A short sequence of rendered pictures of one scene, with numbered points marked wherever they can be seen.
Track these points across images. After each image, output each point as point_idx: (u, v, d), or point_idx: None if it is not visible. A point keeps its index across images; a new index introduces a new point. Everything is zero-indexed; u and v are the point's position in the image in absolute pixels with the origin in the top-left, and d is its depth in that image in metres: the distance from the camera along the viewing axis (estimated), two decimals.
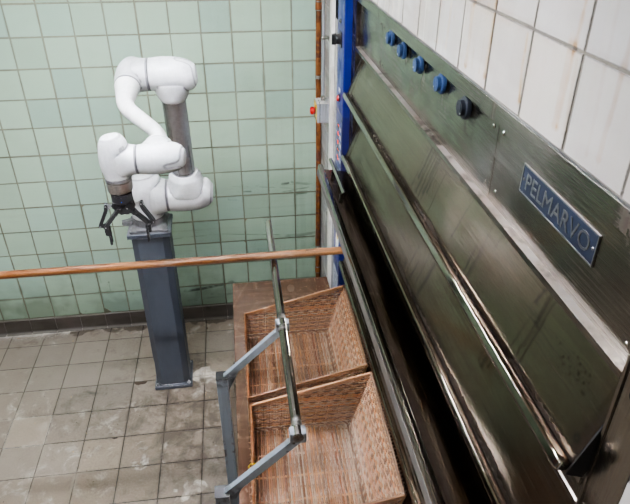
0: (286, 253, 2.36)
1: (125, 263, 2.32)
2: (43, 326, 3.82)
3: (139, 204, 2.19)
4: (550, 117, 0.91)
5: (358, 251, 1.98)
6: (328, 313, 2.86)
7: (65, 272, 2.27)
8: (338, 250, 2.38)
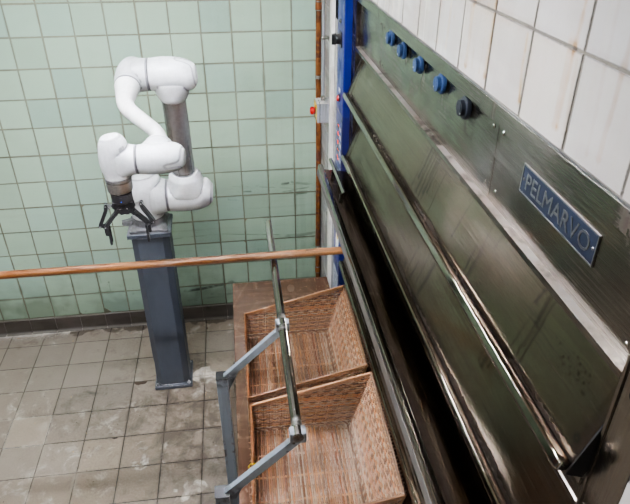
0: (286, 253, 2.36)
1: (125, 263, 2.32)
2: (43, 326, 3.82)
3: (139, 204, 2.19)
4: (550, 117, 0.91)
5: (358, 251, 1.98)
6: (328, 313, 2.86)
7: (65, 272, 2.27)
8: (338, 250, 2.38)
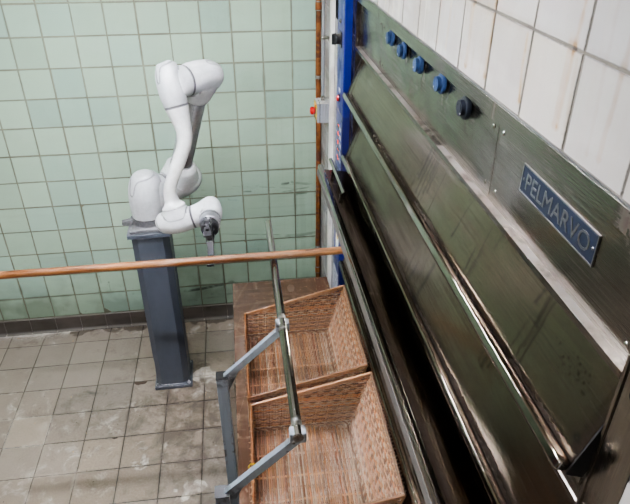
0: (286, 253, 2.36)
1: (125, 263, 2.32)
2: (43, 326, 3.82)
3: (205, 219, 2.50)
4: (550, 117, 0.91)
5: (358, 251, 1.98)
6: (328, 313, 2.86)
7: (65, 272, 2.27)
8: (338, 250, 2.38)
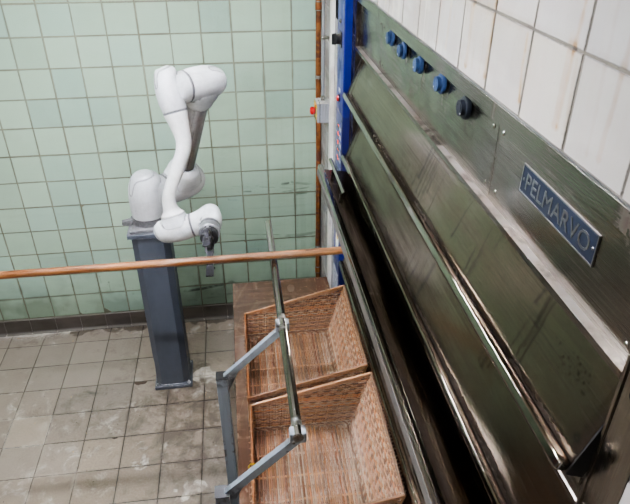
0: (286, 253, 2.36)
1: (125, 263, 2.32)
2: (43, 326, 3.82)
3: None
4: (550, 117, 0.91)
5: (358, 251, 1.98)
6: (328, 313, 2.86)
7: (65, 272, 2.27)
8: (338, 250, 2.38)
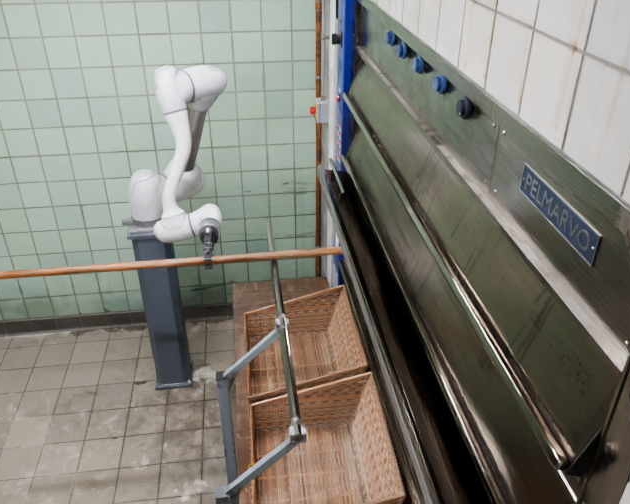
0: (286, 253, 2.36)
1: (125, 263, 2.32)
2: (43, 326, 3.82)
3: (204, 230, 2.43)
4: (550, 117, 0.91)
5: (358, 251, 1.98)
6: (328, 313, 2.86)
7: (65, 272, 2.27)
8: (338, 250, 2.38)
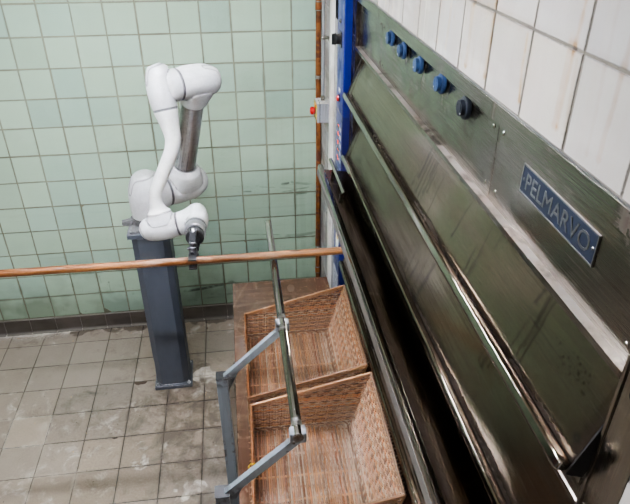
0: (271, 254, 2.35)
1: (109, 263, 2.31)
2: (43, 326, 3.82)
3: (190, 230, 2.41)
4: (550, 117, 0.91)
5: (358, 251, 1.98)
6: (328, 313, 2.86)
7: (48, 272, 2.26)
8: (323, 251, 2.37)
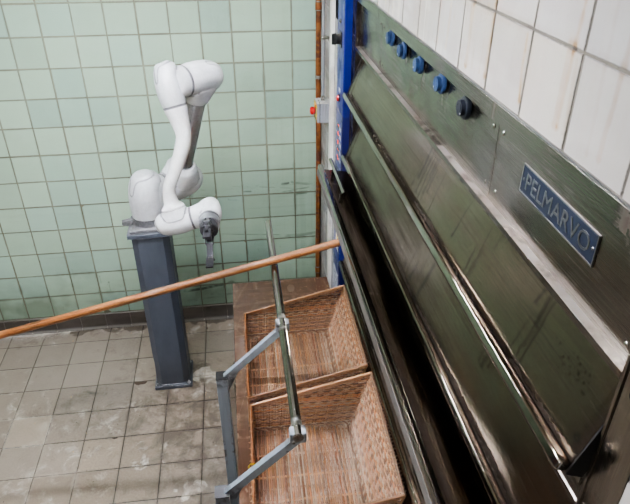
0: (261, 267, 2.35)
1: (106, 305, 2.35)
2: (43, 326, 3.82)
3: (204, 220, 2.48)
4: (550, 117, 0.91)
5: (358, 251, 1.98)
6: (328, 313, 2.86)
7: None
8: (312, 252, 2.34)
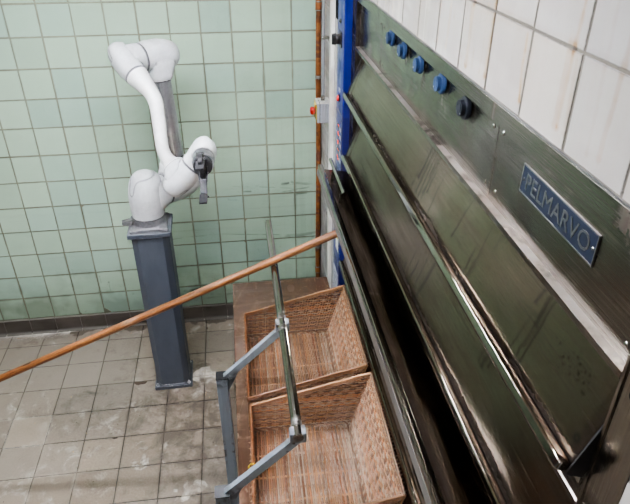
0: (226, 284, 2.37)
1: (87, 339, 2.44)
2: (43, 326, 3.82)
3: None
4: (550, 117, 0.91)
5: (358, 251, 1.98)
6: (328, 313, 2.86)
7: None
8: (273, 263, 2.34)
